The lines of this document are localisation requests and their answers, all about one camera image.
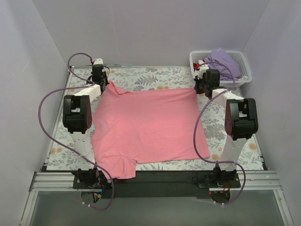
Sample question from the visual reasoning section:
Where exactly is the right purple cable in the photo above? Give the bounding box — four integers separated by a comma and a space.
192, 60, 247, 206

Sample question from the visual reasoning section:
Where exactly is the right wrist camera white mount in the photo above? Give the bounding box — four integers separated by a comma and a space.
194, 61, 209, 79

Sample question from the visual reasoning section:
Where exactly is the pink t shirt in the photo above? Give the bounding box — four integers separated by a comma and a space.
92, 82, 210, 179

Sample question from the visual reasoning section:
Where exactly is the white plastic laundry basket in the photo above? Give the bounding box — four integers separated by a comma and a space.
189, 48, 252, 88

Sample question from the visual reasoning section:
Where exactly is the purple t shirt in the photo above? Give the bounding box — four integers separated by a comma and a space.
203, 48, 241, 81

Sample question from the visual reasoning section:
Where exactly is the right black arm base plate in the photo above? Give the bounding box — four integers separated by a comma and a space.
196, 172, 241, 188

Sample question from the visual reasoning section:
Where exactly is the purple cable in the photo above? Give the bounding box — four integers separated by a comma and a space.
192, 60, 247, 206
39, 53, 116, 210

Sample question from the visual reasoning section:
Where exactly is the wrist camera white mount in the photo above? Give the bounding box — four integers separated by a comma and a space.
194, 61, 209, 79
90, 58, 103, 65

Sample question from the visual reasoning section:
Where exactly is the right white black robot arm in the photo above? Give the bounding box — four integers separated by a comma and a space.
194, 69, 258, 188

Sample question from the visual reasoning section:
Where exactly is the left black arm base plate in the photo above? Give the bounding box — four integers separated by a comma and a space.
72, 169, 112, 189

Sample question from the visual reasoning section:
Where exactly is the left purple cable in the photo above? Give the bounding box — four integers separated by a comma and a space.
39, 53, 116, 210

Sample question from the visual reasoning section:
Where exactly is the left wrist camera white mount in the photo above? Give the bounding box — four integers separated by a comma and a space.
90, 58, 103, 65

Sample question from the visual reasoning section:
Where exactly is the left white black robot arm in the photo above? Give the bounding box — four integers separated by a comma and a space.
62, 64, 109, 188

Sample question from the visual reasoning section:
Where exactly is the aluminium frame rail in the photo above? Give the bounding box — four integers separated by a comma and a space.
20, 170, 293, 226

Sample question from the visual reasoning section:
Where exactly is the dark red garment in basket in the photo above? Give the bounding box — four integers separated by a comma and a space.
193, 63, 199, 70

